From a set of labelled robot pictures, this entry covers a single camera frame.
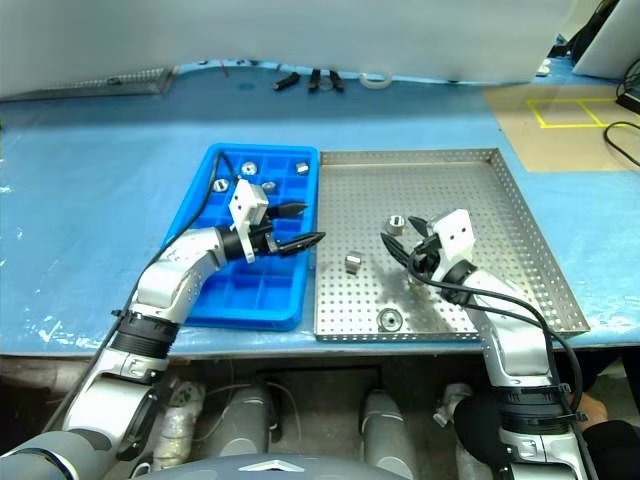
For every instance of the metal nut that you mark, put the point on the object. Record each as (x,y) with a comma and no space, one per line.
(220,185)
(301,168)
(248,168)

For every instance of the round flat metal part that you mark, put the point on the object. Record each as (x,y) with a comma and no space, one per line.
(389,319)

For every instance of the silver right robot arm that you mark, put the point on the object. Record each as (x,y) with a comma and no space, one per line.
(520,350)

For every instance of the metal nut top centre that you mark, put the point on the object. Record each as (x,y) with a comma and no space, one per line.
(248,168)

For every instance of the blue compartment tray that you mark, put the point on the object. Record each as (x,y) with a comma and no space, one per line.
(280,300)

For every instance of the white wrapped robot foot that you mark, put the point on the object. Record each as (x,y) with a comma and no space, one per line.
(175,425)
(452,400)

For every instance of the long perforated metal tray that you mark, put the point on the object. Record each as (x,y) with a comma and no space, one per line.
(125,80)

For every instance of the metal nut left upper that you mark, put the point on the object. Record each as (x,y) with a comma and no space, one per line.
(220,185)

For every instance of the metal nut top right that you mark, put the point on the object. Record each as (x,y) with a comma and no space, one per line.
(301,168)

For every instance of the white tape roll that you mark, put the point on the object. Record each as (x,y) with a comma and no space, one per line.
(376,87)

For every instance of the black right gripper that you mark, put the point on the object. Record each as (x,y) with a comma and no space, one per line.
(427,251)

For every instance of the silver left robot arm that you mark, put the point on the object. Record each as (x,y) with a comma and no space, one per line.
(165,280)

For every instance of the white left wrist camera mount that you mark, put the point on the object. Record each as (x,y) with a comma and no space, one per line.
(246,205)

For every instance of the grey robot torso shell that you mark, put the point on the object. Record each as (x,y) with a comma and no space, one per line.
(280,467)

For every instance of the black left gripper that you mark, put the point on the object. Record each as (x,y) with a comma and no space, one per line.
(261,242)

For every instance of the black hand tool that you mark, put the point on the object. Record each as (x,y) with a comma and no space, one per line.
(336,81)
(314,80)
(286,81)

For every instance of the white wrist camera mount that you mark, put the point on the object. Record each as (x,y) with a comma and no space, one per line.
(455,235)
(246,205)

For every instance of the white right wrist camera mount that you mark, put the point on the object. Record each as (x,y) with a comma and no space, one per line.
(455,235)

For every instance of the grey rounded leg shell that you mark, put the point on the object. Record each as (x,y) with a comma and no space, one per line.
(245,425)
(385,430)

